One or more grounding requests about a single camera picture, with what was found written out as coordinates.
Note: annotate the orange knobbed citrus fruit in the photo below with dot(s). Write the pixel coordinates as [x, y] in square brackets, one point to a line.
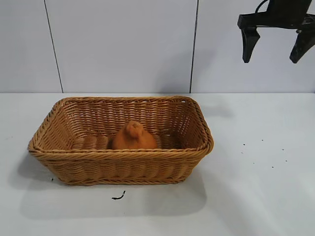
[134, 140]

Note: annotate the tan woven wicker basket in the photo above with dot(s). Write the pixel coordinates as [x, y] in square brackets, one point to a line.
[123, 167]

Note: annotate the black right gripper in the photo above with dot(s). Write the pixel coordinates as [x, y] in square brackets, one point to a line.
[283, 14]

